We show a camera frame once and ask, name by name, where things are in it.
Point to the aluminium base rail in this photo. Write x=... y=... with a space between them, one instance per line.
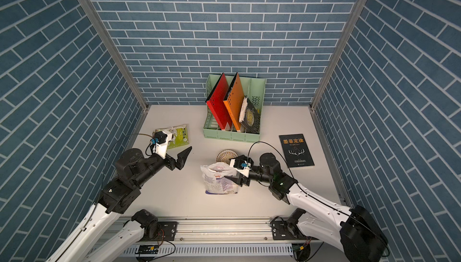
x=259 y=229

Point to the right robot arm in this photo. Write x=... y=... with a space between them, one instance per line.
x=354 y=231

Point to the small black electronics board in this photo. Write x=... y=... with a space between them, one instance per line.
x=150 y=250

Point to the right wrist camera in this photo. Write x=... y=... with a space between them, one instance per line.
x=242 y=164

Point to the red folder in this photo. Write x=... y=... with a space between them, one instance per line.
x=215 y=103

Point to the mint green file organizer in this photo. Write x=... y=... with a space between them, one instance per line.
x=254 y=89

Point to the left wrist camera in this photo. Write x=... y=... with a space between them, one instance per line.
x=160 y=142

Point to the red patterned breakfast bowl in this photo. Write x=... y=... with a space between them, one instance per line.
x=226 y=156

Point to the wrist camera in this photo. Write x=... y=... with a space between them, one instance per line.
x=242 y=164
x=160 y=142

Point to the dark patterned book in organizer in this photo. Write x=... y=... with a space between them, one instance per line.
x=249 y=117

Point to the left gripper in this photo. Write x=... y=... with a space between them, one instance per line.
x=171 y=163

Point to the white oats bag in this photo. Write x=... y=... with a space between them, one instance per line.
x=216 y=181

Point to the orange folder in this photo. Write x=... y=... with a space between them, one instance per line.
x=233 y=101

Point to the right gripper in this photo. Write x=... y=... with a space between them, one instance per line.
x=240 y=182

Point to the green comic book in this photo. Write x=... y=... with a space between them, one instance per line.
x=179 y=136

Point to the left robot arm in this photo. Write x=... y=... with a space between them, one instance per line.
x=133 y=171

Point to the black book with antlers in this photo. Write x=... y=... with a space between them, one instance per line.
x=296 y=151

